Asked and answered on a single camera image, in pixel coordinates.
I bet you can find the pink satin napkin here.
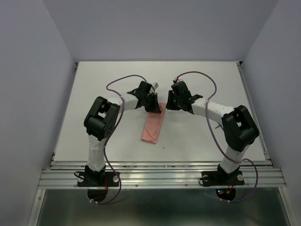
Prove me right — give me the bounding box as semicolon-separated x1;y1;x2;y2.
141;103;166;144

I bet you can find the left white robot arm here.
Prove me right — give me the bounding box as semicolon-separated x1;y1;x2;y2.
78;81;163;186

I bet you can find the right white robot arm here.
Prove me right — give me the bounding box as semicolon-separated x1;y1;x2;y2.
166;81;259;186

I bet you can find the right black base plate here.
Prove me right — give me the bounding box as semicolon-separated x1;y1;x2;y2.
198;170;245;187

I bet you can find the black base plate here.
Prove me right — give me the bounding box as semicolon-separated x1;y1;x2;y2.
198;170;245;187
74;171;119;187

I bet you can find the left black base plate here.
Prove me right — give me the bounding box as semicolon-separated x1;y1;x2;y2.
74;171;119;187

